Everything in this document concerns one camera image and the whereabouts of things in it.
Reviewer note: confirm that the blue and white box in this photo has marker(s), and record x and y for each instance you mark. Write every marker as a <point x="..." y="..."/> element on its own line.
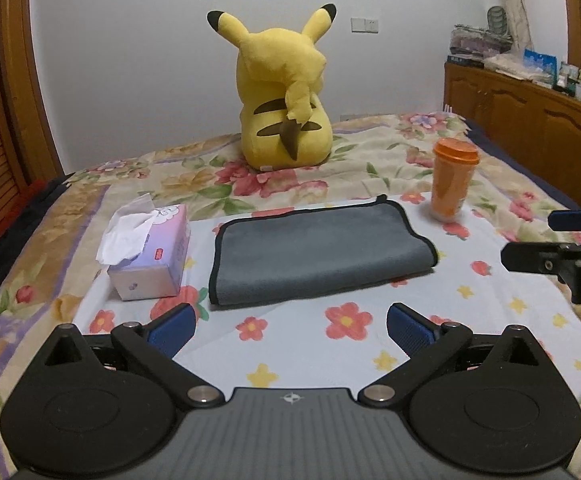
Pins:
<point x="540" y="66"/>

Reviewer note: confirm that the white floral cloth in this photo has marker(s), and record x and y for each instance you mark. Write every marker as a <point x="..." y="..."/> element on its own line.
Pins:
<point x="315" y="332"/>

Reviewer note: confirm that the purple tissue box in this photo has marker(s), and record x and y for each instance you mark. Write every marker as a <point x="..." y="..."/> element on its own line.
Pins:
<point x="145" y="260"/>

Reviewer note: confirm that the wooden cabinet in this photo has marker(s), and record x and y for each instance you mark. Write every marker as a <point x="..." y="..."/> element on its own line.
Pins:
<point x="520" y="110"/>

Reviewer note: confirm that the white wall switch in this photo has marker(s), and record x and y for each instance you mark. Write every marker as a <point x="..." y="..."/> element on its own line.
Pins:
<point x="364" y="25"/>

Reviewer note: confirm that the grey towel with black trim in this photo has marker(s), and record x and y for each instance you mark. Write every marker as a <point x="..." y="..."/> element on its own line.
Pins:
<point x="315" y="252"/>

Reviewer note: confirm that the orange cup with lid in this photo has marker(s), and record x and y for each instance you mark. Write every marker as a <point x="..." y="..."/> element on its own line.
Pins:
<point x="451" y="185"/>

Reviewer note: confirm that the pile of folded bags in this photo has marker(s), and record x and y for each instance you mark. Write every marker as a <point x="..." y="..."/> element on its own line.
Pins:
<point x="478" y="45"/>

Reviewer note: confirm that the cream curtain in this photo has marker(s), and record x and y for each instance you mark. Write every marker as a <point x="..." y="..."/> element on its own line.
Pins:
<point x="513" y="5"/>

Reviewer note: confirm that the floral bed blanket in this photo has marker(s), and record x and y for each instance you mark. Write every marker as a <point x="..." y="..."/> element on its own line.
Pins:
<point x="45" y="245"/>

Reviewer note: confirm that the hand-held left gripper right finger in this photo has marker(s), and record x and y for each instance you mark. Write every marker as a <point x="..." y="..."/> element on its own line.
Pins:
<point x="410" y="331"/>

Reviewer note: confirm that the group of small bottles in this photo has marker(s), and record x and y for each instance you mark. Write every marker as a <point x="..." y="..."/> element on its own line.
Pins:
<point x="575" y="80"/>

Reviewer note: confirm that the yellow plush toy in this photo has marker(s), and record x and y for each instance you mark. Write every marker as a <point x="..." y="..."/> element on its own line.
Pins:
<point x="280" y="90"/>

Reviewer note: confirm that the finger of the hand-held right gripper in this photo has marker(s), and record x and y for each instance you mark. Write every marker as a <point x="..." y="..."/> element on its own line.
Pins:
<point x="528" y="257"/>
<point x="578" y="219"/>

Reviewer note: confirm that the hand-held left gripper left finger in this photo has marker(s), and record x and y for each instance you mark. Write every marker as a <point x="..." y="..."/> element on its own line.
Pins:
<point x="171" y="331"/>

